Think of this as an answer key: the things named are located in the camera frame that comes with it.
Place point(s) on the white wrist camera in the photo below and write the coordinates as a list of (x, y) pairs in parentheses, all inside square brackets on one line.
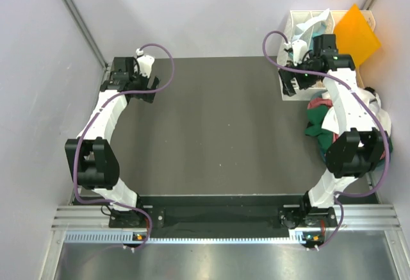
[(144, 63), (298, 49)]

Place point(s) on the green t shirt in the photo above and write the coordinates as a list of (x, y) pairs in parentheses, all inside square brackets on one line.
[(324, 137)]

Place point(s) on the teal white headphones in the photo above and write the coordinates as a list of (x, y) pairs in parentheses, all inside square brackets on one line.
[(309, 24)]

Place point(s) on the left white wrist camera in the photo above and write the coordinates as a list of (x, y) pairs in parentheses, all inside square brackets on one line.
[(144, 63)]

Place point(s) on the aluminium frame rail front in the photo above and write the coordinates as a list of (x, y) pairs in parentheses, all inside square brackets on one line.
[(353, 217)]

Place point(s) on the grey slotted cable duct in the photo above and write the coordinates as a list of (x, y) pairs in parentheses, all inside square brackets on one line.
[(133, 238)]

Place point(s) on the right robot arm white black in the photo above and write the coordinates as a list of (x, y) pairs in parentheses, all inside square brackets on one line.
[(361, 142)]

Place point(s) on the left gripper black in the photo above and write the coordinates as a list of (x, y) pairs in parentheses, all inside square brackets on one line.
[(147, 97)]

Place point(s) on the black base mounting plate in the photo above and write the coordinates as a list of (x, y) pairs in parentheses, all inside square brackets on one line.
[(224, 211)]

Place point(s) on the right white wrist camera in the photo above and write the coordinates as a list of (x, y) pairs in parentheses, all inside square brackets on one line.
[(298, 49)]

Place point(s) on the aluminium corner post left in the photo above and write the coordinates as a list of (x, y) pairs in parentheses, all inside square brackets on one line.
[(85, 32)]

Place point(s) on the pink t shirt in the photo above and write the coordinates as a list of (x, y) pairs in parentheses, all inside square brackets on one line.
[(318, 101)]

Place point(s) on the white plastic file organizer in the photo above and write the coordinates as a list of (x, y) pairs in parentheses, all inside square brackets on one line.
[(283, 58)]

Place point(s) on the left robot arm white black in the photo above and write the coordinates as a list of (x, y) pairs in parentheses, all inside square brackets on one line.
[(91, 160)]

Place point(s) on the white printed t shirt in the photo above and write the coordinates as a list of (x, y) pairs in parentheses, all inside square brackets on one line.
[(371, 98)]

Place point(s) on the orange plastic folder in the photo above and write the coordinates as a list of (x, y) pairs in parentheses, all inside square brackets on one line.
[(355, 37)]

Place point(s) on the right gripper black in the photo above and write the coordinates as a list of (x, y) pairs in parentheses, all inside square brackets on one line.
[(286, 76)]

